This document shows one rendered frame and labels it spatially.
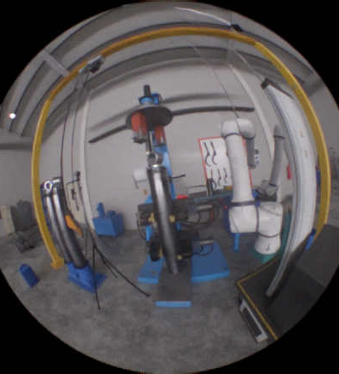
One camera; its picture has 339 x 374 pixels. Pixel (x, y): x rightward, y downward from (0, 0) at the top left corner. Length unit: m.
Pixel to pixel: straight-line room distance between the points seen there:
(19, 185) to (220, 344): 11.54
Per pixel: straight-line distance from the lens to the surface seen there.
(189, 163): 3.21
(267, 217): 0.68
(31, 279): 2.86
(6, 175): 11.18
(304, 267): 0.71
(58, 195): 1.66
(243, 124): 0.83
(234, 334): 1.35
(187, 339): 1.32
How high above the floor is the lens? 1.30
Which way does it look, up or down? 2 degrees down
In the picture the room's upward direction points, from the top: 10 degrees counter-clockwise
